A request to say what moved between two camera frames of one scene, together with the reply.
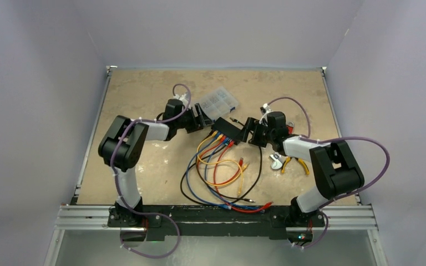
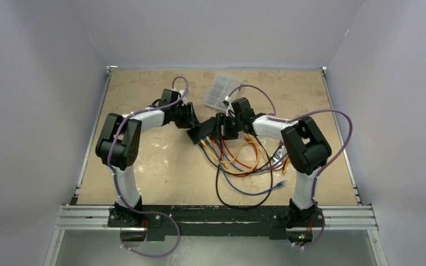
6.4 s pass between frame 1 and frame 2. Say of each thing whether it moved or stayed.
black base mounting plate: stayed
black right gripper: moved
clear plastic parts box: moved
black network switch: moved
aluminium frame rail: stayed
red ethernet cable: moved
